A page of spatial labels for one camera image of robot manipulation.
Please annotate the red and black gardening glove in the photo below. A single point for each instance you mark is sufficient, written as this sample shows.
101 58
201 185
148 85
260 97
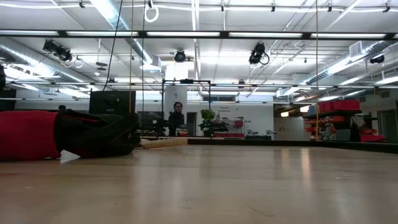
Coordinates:
28 133

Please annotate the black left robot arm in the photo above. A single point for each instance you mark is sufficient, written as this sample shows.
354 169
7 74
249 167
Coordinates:
2 77

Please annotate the green potted plant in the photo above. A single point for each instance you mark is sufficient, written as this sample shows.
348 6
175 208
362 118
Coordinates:
207 115

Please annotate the person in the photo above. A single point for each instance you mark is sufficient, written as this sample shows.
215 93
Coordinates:
176 119
62 108

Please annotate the red bin rack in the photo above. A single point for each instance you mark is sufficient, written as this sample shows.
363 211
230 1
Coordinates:
238 123

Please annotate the black overhead light bar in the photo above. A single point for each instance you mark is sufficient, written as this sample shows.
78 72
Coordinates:
224 34

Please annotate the black monitor box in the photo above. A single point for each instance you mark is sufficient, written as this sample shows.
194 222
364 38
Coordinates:
112 102

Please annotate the black shelf with red bins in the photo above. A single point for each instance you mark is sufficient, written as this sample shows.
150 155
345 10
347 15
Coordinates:
342 105

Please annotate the red crate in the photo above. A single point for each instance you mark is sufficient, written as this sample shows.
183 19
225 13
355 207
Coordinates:
371 137

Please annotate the black ceiling camera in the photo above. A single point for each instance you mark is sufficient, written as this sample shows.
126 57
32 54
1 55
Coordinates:
256 54
377 59
180 56
63 53

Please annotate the black aluminium table frame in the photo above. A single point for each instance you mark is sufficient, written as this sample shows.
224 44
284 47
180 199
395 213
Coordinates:
280 143

